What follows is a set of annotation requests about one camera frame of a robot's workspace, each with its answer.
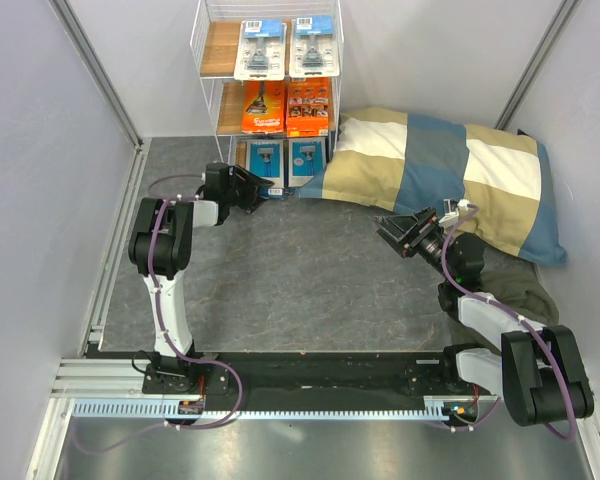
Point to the aluminium frame post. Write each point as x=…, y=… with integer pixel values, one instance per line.
x=83, y=45
x=557, y=25

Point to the middle wooden shelf board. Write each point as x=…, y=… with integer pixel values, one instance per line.
x=232, y=101

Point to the left aluminium frame post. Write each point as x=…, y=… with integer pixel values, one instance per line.
x=83, y=45

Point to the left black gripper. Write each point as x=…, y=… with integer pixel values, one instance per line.
x=253, y=186

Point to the clear blister razor pack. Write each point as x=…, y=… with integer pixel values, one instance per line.
x=261, y=54
x=314, y=48

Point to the orange Gillette Fusion box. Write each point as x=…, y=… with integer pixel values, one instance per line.
x=264, y=107

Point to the blue beige checkered pillow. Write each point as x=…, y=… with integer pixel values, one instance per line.
x=405, y=162

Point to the olive green cloth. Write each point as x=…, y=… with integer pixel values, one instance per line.
x=522, y=292

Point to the grey slotted cable duct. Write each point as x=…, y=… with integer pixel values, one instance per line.
x=431, y=410

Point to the right aluminium frame post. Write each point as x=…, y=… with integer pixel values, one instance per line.
x=557, y=25

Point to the top wooden shelf board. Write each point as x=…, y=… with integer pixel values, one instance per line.
x=215, y=47

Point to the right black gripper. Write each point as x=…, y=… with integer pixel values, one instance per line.
x=400, y=228

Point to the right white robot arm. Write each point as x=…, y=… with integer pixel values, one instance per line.
x=535, y=369

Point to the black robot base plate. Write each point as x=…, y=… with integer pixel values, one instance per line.
x=334, y=380

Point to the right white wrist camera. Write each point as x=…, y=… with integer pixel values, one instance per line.
x=452, y=211

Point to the blue razor box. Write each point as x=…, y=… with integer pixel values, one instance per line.
x=306, y=158
x=265, y=159

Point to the orange razor box back-side up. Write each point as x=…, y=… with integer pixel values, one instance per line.
x=308, y=102

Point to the white wire shelf unit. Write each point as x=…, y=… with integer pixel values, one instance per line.
x=209, y=11

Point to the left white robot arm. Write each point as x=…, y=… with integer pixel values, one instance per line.
x=160, y=248

